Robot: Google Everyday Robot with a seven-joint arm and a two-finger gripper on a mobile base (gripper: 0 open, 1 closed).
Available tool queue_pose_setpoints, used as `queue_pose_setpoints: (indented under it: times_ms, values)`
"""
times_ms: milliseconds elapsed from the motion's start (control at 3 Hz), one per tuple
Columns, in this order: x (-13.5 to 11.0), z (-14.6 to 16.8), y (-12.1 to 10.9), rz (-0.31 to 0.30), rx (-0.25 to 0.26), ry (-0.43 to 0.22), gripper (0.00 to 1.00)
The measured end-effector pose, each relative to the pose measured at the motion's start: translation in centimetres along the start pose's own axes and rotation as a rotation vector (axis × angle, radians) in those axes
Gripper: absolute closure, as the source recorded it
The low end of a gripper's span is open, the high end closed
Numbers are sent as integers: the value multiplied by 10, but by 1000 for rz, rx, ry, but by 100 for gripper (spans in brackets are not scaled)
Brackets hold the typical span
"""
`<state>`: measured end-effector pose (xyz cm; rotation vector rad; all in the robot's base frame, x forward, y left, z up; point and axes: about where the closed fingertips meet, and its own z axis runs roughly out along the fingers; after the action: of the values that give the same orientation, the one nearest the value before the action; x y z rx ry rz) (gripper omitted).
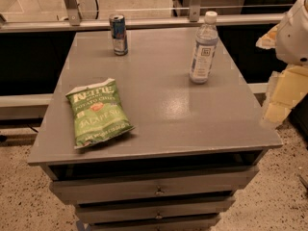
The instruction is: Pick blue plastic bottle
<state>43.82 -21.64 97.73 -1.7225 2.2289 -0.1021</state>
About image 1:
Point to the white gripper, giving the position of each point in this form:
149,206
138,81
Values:
294,36

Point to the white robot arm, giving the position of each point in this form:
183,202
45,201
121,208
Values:
296,7

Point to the blue plastic water bottle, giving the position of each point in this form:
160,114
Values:
206,40

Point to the grey drawer cabinet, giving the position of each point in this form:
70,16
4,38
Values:
178,125

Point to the middle grey drawer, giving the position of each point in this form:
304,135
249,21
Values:
156,209

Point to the grey drawer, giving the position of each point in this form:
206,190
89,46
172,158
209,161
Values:
164,224
156,209
153,185

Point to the blue energy drink can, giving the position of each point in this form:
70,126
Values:
118,32

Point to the bottom grey drawer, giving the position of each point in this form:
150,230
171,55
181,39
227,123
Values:
164,224

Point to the green kettle chips bag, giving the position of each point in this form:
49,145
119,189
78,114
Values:
98,114

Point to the top grey drawer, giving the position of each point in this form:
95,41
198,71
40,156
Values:
153,185

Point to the metal glass railing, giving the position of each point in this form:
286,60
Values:
88,15

